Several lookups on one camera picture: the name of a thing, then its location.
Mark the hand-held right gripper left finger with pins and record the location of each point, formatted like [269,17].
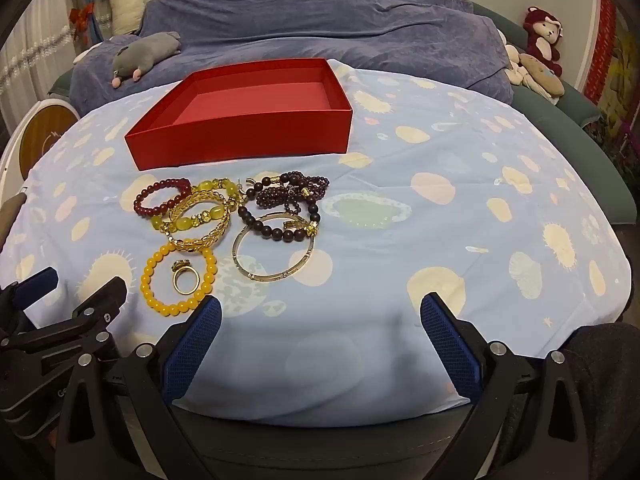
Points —
[192,350]

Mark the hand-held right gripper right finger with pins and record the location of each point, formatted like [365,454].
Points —
[450,345]

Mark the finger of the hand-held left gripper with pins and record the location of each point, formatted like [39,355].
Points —
[32,285]
[95,305]

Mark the thin gold bangle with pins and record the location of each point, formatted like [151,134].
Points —
[240,265]

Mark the red cardboard box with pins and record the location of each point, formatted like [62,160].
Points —
[240,135]

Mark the light blue patterned cloth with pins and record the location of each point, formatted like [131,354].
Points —
[400,260]

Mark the round brown white-rimmed object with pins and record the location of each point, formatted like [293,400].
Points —
[40,135]

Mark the dark fleece clothing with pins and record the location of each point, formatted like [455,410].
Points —
[605,390]

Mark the white lace curtain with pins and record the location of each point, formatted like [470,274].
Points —
[35,60]

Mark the green sofa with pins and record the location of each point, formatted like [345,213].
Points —
[560,130]

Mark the grey plush mouse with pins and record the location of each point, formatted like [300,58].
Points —
[145,52]

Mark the green potted plant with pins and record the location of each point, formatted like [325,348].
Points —
[620,145]

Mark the beige plush toy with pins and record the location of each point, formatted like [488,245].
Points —
[540,77]

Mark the blue curtain with red ribbon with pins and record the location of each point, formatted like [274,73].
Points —
[90,5]

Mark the red plush monkey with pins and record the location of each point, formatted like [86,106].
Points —
[542,35]

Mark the red wall hanging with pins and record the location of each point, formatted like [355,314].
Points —
[602,45]

